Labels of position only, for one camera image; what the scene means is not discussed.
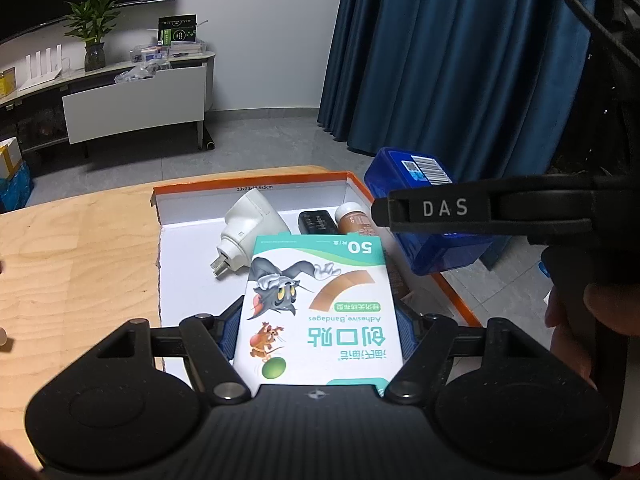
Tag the potted plant in dark pot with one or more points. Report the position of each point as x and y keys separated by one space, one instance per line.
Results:
x=95 y=25

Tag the white antenna router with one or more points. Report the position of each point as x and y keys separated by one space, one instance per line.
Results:
x=42 y=67

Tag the white plug adapter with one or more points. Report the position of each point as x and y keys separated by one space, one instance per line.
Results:
x=250 y=220

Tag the white tv cabinet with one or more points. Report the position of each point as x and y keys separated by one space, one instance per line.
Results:
x=135 y=105

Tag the person's right hand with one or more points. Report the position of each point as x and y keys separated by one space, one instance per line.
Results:
x=615 y=310

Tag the black roll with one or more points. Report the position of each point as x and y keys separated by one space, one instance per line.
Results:
x=208 y=140

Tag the yellow box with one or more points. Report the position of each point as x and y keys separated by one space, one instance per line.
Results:
x=6 y=82

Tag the small black device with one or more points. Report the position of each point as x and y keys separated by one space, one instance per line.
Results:
x=317 y=221

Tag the copper tube with white cap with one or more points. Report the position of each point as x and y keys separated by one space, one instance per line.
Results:
x=352 y=217

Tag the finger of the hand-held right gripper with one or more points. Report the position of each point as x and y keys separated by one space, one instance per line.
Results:
x=445 y=210

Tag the white and yellow carton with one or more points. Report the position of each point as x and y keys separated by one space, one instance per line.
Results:
x=10 y=157

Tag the pile of clear plastic packets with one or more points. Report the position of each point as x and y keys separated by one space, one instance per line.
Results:
x=137 y=72

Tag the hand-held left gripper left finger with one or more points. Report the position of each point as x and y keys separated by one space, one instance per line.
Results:
x=230 y=332

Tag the blue wrapped pack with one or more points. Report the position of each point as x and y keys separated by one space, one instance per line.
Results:
x=17 y=190

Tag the blue plastic box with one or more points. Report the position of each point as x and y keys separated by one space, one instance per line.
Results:
x=400 y=170

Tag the teal cartoon bandage box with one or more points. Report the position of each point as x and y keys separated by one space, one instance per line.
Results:
x=320 y=310

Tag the orange-rimmed white box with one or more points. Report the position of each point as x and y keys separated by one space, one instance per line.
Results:
x=190 y=260

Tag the blue curtain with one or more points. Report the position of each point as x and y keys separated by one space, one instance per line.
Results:
x=450 y=60

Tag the stack of small flat boxes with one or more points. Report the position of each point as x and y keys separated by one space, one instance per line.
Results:
x=170 y=52

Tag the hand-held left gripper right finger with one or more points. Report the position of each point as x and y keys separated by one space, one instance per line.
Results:
x=406 y=332

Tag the green and black display box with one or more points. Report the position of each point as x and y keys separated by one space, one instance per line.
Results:
x=177 y=30

